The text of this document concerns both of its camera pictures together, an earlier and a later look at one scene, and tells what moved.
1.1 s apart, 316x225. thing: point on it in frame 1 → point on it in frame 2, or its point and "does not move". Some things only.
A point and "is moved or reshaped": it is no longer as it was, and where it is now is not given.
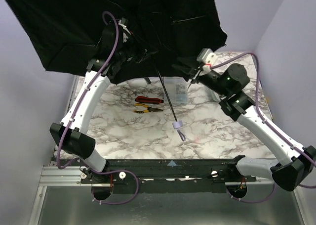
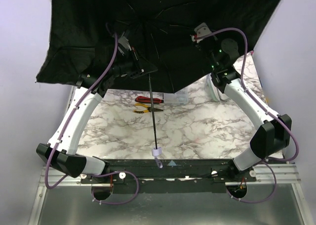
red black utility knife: [141, 99] does not move
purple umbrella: [117, 32] is moved or reshaped
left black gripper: [138, 54] → [135, 68]
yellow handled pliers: [150, 109] does not move
